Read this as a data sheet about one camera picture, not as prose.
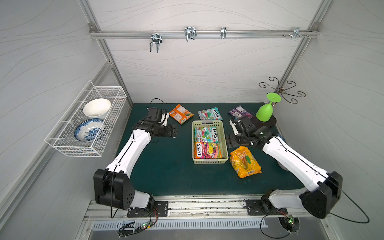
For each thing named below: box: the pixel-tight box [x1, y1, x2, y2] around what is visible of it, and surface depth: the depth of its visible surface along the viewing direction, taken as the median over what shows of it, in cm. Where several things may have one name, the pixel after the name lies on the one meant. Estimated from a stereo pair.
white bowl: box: [83, 98, 112, 120], surface depth 71 cm
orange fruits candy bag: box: [169, 104, 194, 125], surface depth 114 cm
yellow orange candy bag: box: [229, 146, 262, 179], surface depth 87 cm
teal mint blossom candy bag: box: [194, 126, 219, 143], surface depth 100 cm
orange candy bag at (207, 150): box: [194, 142, 222, 159], surface depth 92 cm
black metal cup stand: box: [259, 76, 306, 106], surface depth 87 cm
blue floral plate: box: [74, 118, 104, 142], surface depth 65 cm
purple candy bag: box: [229, 105, 254, 119], surface depth 117 cm
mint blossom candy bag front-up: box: [198, 107, 224, 121], surface depth 113 cm
